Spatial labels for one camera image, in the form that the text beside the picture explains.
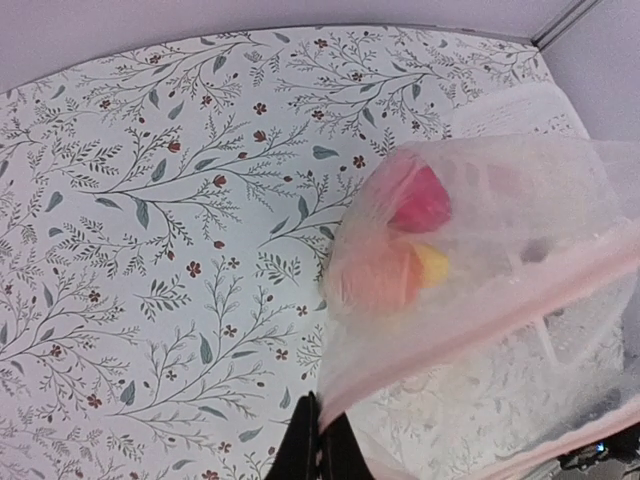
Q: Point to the white perforated plastic basket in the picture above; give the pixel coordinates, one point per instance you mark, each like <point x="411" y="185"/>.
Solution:
<point x="567" y="203"/>

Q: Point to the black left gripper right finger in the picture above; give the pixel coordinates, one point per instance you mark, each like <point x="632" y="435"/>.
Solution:
<point x="342" y="458"/>

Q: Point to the orange toy pumpkin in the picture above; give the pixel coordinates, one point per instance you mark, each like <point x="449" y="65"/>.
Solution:
<point x="383" y="279"/>

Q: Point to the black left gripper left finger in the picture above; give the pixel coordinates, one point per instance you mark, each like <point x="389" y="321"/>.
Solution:
<point x="297" y="455"/>

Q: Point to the floral patterned tablecloth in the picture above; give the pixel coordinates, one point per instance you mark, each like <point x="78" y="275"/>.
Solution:
<point x="165" y="213"/>

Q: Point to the red toy bell pepper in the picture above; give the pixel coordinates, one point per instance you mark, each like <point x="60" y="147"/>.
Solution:
<point x="425" y="207"/>

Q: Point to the clear zip top bag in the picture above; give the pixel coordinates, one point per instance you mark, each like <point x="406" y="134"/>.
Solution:
<point x="457" y="384"/>

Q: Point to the aluminium corner post right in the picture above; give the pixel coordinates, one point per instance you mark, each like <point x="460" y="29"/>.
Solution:
<point x="562" y="23"/>

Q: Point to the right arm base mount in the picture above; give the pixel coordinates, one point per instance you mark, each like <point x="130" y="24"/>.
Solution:
<point x="622" y="446"/>

